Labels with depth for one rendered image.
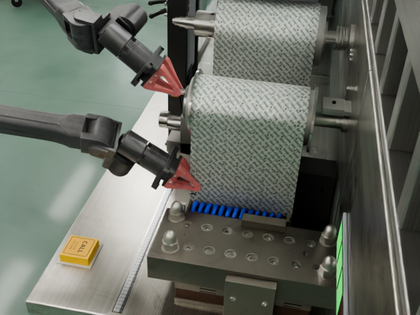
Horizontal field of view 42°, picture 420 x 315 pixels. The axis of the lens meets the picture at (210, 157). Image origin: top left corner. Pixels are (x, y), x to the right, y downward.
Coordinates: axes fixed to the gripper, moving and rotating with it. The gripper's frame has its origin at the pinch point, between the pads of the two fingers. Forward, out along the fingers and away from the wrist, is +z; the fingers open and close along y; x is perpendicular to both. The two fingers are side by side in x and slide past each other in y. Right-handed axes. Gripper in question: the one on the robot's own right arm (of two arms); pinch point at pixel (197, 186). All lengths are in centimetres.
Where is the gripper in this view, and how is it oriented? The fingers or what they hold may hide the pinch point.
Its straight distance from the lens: 124.1
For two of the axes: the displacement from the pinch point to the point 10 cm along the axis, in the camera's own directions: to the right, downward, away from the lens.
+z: 8.3, 5.3, 1.6
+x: 5.2, -6.5, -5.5
